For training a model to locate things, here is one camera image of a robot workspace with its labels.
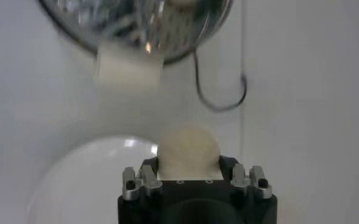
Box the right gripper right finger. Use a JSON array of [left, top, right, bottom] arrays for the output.
[[218, 155, 273, 200]]

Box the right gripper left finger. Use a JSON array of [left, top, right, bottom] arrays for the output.
[[122, 156, 163, 201]]

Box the white steamed baozi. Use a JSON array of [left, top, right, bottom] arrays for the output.
[[157, 126, 225, 181]]

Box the perforated steel steamer basket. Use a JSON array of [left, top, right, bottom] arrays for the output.
[[37, 0, 235, 66]]

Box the round white plate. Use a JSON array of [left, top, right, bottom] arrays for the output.
[[26, 135, 168, 224]]

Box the cream electric cooker base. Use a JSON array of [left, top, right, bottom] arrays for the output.
[[94, 41, 165, 103]]

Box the black cooker power cable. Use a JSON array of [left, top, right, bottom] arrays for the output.
[[193, 0, 249, 113]]

